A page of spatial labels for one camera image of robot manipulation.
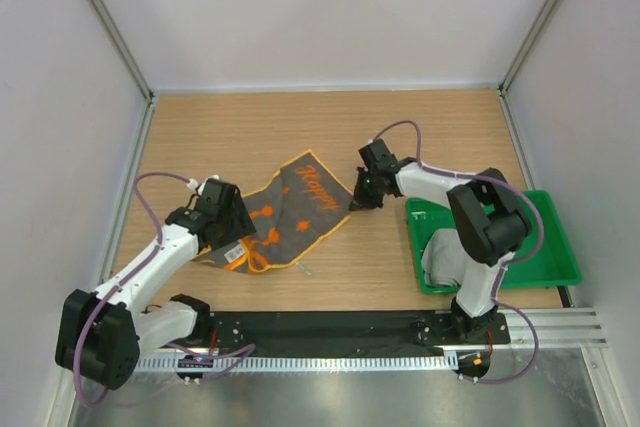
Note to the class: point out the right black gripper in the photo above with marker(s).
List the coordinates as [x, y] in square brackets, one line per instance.
[360, 202]

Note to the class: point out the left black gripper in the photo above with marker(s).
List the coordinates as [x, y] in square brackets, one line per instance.
[242, 225]

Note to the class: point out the grey orange happy towel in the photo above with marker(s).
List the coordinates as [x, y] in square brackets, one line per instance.
[301, 205]

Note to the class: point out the grey panda towel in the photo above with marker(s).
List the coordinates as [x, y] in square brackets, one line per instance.
[443, 259]

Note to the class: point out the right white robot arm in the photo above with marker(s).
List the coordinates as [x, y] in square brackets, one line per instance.
[489, 221]

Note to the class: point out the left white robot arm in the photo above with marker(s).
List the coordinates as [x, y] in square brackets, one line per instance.
[104, 332]

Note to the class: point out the green plastic tray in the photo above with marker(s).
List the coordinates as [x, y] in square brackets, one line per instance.
[553, 265]

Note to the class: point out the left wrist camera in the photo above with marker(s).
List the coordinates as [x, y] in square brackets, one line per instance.
[198, 187]

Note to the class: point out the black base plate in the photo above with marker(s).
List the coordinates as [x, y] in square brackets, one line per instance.
[342, 334]

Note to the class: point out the slotted cable duct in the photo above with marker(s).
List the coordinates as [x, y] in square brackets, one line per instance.
[172, 362]

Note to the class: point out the front aluminium rail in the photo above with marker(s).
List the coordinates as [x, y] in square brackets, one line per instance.
[548, 328]

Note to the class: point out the left aluminium frame post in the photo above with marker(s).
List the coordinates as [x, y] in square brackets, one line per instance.
[103, 15]

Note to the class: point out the aluminium frame post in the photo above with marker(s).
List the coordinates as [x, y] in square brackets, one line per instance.
[541, 21]
[103, 15]

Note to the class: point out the right aluminium frame post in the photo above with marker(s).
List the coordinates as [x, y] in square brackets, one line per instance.
[541, 21]

